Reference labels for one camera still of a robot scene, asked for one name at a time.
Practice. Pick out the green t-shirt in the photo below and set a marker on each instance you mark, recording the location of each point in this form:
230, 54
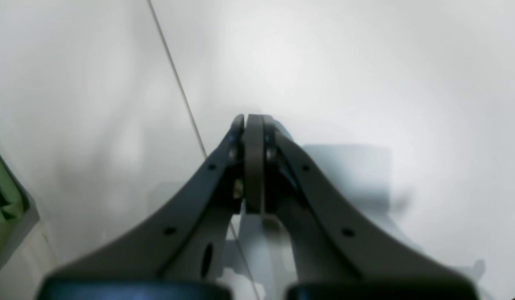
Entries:
13, 204

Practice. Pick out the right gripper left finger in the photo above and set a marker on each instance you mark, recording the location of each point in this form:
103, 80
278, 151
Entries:
175, 253

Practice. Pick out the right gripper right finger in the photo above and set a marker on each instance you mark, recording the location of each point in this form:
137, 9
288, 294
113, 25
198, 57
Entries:
339, 253

